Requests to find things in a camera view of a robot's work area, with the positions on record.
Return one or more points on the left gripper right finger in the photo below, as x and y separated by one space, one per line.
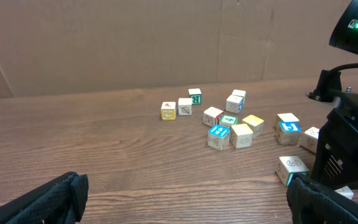
311 202

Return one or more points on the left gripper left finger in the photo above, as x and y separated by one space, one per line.
62 200

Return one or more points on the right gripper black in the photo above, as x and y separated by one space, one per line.
336 163

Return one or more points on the wooden block red drawing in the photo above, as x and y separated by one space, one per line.
346 192

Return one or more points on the wooden block green side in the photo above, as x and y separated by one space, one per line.
288 166

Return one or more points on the block with yellow side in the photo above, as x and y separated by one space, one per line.
168 110

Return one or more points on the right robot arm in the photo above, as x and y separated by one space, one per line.
345 37

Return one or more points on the block with tool drawing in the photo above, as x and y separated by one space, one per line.
309 139

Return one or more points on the blue top 5 block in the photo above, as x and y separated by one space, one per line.
288 133

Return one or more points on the plain wooden block right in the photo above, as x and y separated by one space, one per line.
285 117

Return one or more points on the plain wooden block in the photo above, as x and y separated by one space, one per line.
285 117
240 93

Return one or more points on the yellow top block right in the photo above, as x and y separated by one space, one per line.
255 123

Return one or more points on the yellow top block left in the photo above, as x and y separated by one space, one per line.
241 135

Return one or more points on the blue top block left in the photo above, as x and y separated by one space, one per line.
218 137

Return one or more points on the green top number block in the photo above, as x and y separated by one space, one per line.
228 120

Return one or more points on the block with blue side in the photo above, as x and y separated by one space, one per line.
234 104

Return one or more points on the far plain wooden block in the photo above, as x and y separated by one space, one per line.
240 93

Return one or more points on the wooden block near centre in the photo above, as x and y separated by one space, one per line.
212 116

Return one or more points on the block with green R side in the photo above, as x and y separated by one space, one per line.
195 95

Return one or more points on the cardboard backdrop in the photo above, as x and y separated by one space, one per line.
58 47

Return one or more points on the block with red side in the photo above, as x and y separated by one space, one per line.
185 106

